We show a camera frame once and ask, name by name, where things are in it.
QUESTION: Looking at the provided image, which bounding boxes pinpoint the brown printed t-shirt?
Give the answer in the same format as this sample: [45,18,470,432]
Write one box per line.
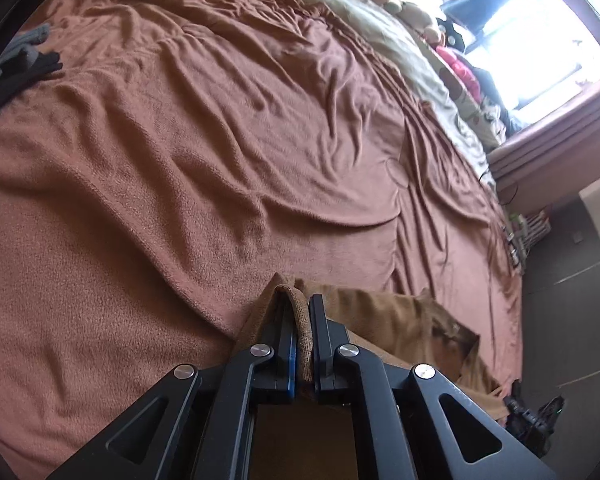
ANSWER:
[232,271,516,480]

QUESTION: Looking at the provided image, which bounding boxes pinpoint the grey and black clothes pile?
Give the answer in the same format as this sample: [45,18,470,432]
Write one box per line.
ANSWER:
[0,24,62,108]

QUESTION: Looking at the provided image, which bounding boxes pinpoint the bedside clutter shelf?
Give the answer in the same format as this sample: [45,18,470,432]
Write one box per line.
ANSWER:
[504,210,552,275]

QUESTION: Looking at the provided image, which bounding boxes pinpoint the terracotta bed blanket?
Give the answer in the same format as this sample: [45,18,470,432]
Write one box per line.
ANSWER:
[0,0,521,479]

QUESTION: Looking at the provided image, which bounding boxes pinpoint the stuffed toys and pillows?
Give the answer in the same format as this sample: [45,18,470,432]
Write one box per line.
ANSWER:
[384,1,521,153]

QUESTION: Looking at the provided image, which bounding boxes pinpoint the cream bed sheet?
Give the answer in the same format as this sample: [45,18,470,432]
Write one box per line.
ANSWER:
[303,0,496,188]

